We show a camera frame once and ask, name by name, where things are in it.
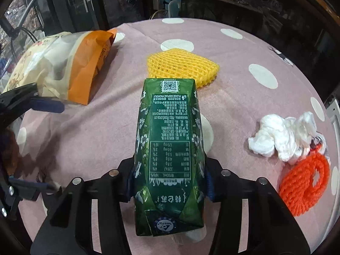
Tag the crumpled white tissue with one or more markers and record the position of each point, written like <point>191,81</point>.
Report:
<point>276,138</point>

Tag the orange and beige paper bag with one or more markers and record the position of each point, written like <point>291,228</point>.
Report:
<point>77,66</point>

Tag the pink polka-dot tablecloth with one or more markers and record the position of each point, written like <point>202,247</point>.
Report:
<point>106,138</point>

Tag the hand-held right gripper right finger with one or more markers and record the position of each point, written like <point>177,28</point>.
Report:
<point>209,188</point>

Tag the yellow foam net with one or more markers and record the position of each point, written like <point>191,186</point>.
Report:
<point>180,63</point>

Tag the orange foam net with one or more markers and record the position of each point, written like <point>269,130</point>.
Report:
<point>294,188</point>

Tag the green drink carton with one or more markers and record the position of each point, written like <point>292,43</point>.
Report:
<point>170,138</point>

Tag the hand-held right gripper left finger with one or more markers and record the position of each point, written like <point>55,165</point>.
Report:
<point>129,188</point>

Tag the wooden counter shelf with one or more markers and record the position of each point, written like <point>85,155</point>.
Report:
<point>318,2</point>

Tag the white drawer cabinet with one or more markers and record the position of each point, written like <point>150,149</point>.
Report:
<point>335,111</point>

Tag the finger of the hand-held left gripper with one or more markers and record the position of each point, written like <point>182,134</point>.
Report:
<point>47,105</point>
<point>24,184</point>

